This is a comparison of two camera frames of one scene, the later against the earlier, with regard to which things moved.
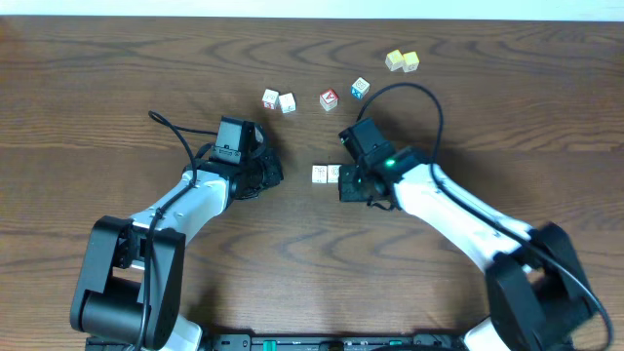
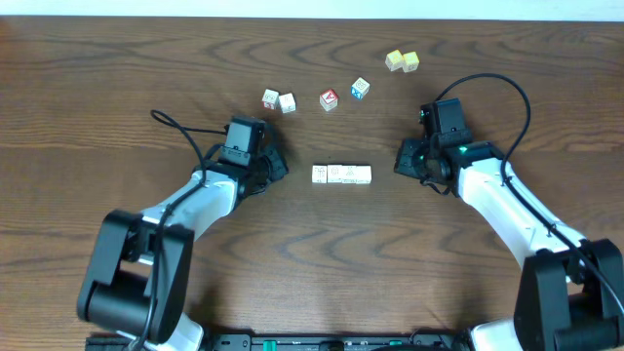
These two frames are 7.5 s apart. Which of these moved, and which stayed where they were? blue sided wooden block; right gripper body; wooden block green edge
Moved: right gripper body
Stayed: blue sided wooden block; wooden block green edge
